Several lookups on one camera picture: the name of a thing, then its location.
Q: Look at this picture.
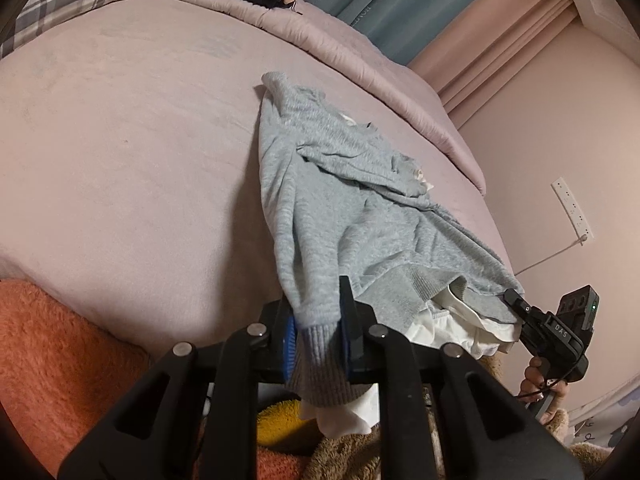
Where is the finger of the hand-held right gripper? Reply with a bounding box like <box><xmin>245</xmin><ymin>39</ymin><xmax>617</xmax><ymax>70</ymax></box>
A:
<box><xmin>501</xmin><ymin>287</ymin><xmax>540</xmax><ymax>327</ymax></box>

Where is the white power cable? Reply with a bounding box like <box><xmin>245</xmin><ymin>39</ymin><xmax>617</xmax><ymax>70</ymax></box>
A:
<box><xmin>514</xmin><ymin>237</ymin><xmax>588</xmax><ymax>277</ymax></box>

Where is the person's right hand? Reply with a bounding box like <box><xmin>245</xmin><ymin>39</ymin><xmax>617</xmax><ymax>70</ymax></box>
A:
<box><xmin>519</xmin><ymin>355</ymin><xmax>571</xmax><ymax>426</ymax></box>

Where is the grey printed sweatshirt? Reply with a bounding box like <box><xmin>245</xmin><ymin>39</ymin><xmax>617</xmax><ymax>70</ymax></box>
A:
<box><xmin>255</xmin><ymin>71</ymin><xmax>526</xmax><ymax>436</ymax></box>

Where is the orange fleece clothing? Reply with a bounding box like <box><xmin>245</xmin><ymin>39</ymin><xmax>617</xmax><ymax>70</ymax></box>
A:
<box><xmin>0</xmin><ymin>280</ymin><xmax>311</xmax><ymax>480</ymax></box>

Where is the teal curtain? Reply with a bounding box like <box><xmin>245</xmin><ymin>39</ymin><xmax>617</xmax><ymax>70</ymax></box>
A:
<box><xmin>297</xmin><ymin>0</ymin><xmax>528</xmax><ymax>67</ymax></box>

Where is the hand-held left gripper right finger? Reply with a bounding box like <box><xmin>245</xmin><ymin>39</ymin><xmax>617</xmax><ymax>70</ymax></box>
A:
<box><xmin>337</xmin><ymin>275</ymin><xmax>586</xmax><ymax>480</ymax></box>

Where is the pink curtain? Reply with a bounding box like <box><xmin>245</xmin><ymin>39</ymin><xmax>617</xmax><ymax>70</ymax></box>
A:
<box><xmin>407</xmin><ymin>0</ymin><xmax>588</xmax><ymax>126</ymax></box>

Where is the white window frame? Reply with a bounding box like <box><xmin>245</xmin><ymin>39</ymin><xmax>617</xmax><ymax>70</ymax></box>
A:
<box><xmin>552</xmin><ymin>0</ymin><xmax>640</xmax><ymax>41</ymax></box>

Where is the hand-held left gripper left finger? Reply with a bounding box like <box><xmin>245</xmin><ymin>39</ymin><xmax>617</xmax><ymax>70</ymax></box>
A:
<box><xmin>57</xmin><ymin>300</ymin><xmax>301</xmax><ymax>480</ymax></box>

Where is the lilac quilted comforter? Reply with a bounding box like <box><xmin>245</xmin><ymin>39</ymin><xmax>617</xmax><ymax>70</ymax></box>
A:
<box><xmin>150</xmin><ymin>0</ymin><xmax>487</xmax><ymax>196</ymax></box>

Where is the yellow plush cloth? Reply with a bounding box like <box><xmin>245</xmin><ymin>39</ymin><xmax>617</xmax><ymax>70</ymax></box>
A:
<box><xmin>257</xmin><ymin>400</ymin><xmax>327</xmax><ymax>448</ymax></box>

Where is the white wall power strip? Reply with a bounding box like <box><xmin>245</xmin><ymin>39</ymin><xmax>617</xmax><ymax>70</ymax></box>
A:
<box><xmin>551</xmin><ymin>176</ymin><xmax>594</xmax><ymax>243</ymax></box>

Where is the white patterned cloth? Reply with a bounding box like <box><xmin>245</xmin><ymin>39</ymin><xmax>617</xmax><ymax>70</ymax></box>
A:
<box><xmin>570</xmin><ymin>389</ymin><xmax>640</xmax><ymax>457</ymax></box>

